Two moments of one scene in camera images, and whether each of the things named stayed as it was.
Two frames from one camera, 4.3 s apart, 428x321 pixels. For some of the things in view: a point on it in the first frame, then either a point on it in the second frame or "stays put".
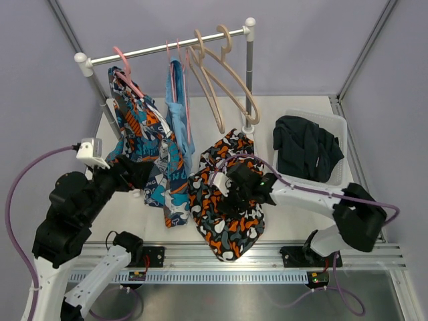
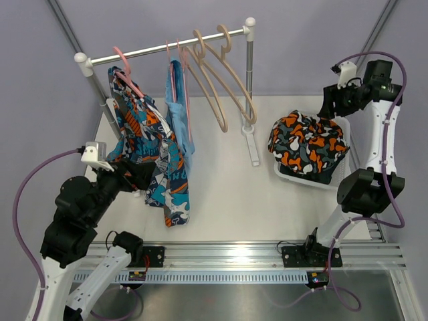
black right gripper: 227,203 -> 332,94
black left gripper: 137,176 stays put
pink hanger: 128,76 stays put
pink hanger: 185,67 stays put
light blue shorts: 178,112 stays put
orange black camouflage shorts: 232,234 -> 305,144
